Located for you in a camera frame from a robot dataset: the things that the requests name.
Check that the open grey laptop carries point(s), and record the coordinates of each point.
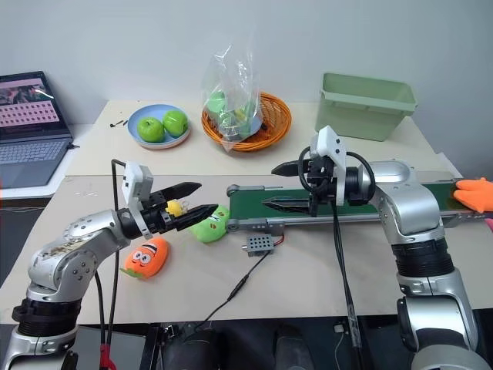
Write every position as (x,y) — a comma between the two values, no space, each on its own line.
(27,154)

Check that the green apple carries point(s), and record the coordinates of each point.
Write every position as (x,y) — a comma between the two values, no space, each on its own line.
(150,130)
(175,123)

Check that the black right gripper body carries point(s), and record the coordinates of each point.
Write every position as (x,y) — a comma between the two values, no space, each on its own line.
(321,173)

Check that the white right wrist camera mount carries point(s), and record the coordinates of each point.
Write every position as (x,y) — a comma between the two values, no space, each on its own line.
(330,144)

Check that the bright orange plush toy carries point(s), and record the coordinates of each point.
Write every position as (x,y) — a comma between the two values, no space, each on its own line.
(475,194)

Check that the clear plastic bag of toys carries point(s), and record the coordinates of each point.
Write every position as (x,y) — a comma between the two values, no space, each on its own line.
(229,104)

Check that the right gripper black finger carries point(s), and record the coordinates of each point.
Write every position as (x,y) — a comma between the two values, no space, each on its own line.
(289,169)
(289,204)

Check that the green plush toy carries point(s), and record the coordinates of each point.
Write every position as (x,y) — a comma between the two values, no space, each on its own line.
(210,229)

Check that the orange carrot plush toy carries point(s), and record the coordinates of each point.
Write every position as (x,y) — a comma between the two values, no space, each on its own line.
(148,258)

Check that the small yellow toy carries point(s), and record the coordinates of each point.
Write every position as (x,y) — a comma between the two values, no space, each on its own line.
(175,208)

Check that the grey perforated control box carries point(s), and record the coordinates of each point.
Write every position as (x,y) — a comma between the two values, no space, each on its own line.
(259,244)

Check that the green conveyor belt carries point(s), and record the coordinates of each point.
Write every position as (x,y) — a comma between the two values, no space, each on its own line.
(250,210)

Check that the orange woven basket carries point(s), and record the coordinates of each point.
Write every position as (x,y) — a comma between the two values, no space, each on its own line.
(277,112)

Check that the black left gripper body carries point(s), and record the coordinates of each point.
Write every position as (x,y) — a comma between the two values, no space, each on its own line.
(154,216)

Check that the light blue plate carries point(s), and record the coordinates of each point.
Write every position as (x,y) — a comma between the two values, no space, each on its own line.
(138,109)

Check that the pink object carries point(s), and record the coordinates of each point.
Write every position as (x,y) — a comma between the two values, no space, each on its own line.
(490,225)

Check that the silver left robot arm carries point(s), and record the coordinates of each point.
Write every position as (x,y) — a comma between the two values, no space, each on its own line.
(73,246)

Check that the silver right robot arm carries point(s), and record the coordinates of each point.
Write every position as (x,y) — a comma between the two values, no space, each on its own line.
(412,208)

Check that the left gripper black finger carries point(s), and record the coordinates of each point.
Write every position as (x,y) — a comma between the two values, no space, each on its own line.
(181,189)
(196,214)

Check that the light green plastic bin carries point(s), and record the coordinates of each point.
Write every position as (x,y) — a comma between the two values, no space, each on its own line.
(362,112)

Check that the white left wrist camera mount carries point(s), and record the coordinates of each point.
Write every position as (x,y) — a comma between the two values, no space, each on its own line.
(135,179)

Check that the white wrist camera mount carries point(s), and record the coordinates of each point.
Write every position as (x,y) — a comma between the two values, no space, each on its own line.
(330,144)
(135,179)

